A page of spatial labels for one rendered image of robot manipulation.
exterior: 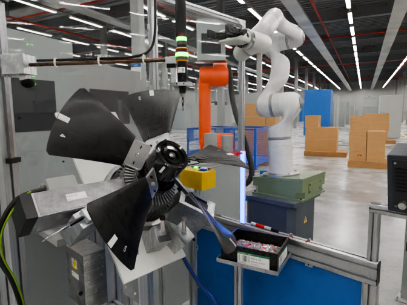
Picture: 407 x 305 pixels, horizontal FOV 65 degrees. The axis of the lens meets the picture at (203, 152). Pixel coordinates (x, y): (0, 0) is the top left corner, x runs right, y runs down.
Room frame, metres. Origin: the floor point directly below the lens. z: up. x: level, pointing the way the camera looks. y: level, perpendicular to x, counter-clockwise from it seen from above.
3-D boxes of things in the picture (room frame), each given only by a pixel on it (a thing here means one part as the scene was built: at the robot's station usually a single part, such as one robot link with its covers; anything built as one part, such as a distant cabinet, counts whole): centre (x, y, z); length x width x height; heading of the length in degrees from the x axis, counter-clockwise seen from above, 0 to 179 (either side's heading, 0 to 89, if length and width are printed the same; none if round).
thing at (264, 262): (1.15, -0.19, 0.85); 0.22 x 0.17 x 0.07; 62
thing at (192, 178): (1.59, 0.03, 1.02); 0.16 x 0.10 x 0.11; 46
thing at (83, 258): (1.19, 0.47, 0.73); 0.15 x 0.09 x 0.22; 46
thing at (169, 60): (1.12, 0.08, 1.50); 0.09 x 0.07 x 0.10; 81
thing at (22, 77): (1.22, 0.65, 1.48); 0.05 x 0.04 x 0.05; 81
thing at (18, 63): (1.22, 0.69, 1.54); 0.10 x 0.07 x 0.09; 81
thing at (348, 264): (1.31, -0.25, 0.82); 0.90 x 0.04 x 0.08; 46
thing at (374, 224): (1.01, -0.56, 0.96); 0.03 x 0.03 x 0.20; 46
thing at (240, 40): (1.34, -0.13, 1.66); 0.11 x 0.10 x 0.07; 136
